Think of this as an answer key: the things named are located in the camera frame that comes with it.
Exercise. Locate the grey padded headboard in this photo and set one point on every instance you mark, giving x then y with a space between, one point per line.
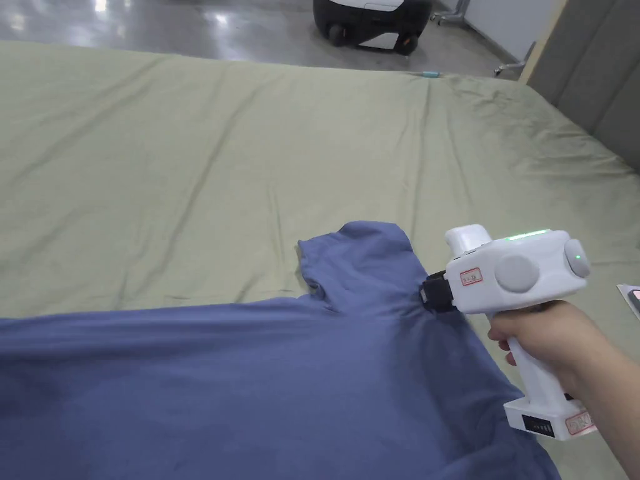
590 75

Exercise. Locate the black and white wheeled robot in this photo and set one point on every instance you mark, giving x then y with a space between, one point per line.
372 22

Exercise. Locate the bed with pale green sheet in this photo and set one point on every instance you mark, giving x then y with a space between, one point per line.
200 160

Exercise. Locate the person's right hand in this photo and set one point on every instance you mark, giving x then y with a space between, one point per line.
547 332

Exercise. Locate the blue shirt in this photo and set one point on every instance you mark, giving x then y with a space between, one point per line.
210 380

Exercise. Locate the phone with dark screen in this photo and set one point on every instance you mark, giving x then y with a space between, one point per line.
632 300

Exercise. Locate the person's right forearm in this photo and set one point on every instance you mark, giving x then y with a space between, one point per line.
607 370

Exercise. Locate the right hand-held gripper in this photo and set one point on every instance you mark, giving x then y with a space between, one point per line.
515 272

